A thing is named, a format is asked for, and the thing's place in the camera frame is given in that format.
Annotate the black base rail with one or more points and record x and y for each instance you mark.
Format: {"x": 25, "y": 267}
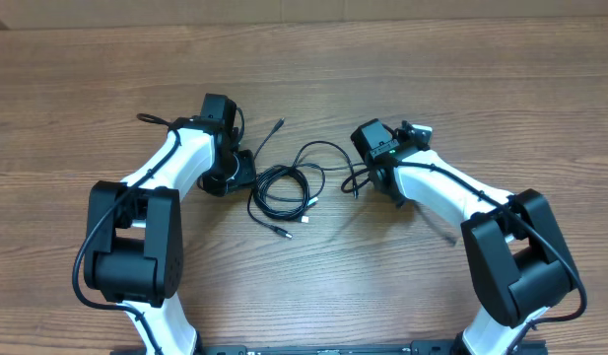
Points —
{"x": 418, "y": 347}

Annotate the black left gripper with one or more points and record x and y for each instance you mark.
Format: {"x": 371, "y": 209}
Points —
{"x": 246, "y": 175}

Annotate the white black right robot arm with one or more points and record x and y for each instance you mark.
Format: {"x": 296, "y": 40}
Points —
{"x": 521, "y": 268}

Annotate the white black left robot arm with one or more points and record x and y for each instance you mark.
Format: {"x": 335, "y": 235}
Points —
{"x": 132, "y": 257}

